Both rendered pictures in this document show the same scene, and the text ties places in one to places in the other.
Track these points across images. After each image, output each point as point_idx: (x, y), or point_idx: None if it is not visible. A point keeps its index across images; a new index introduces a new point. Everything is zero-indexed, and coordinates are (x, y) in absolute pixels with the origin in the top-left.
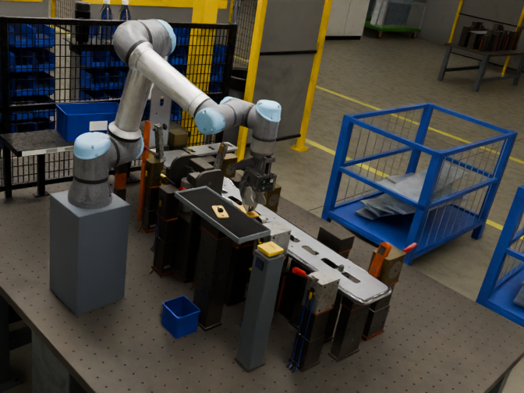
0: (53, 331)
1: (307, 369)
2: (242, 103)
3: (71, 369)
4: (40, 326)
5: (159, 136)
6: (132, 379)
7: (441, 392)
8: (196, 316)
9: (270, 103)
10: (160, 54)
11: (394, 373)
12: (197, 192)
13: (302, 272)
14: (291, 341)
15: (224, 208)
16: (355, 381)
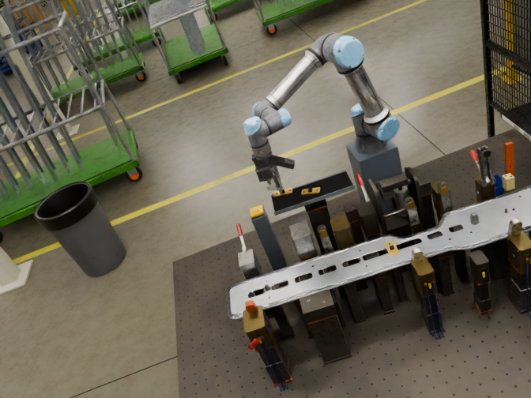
0: (349, 196)
1: None
2: (269, 114)
3: None
4: (355, 191)
5: (478, 157)
6: None
7: (200, 392)
8: None
9: (250, 120)
10: (333, 64)
11: (232, 368)
12: (344, 182)
13: (237, 230)
14: (294, 309)
15: (315, 193)
16: (239, 336)
